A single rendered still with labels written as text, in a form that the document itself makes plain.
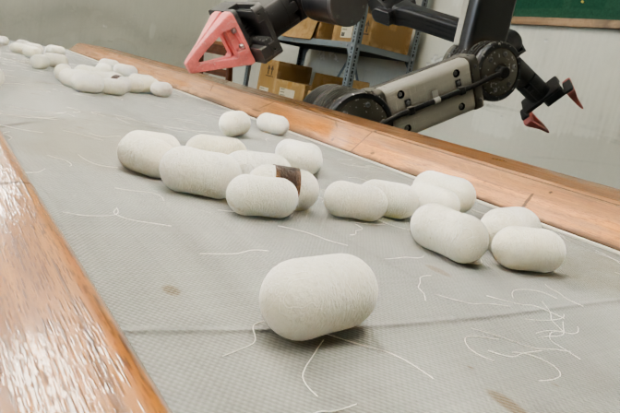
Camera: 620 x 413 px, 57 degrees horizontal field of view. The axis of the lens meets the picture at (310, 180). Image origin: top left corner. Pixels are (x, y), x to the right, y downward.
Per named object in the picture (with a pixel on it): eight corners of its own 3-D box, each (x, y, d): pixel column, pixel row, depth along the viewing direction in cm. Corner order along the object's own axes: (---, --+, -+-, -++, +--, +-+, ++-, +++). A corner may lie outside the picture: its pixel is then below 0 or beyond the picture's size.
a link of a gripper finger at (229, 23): (180, 44, 63) (244, 3, 66) (158, 40, 69) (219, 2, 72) (208, 95, 67) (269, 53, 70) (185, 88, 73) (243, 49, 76)
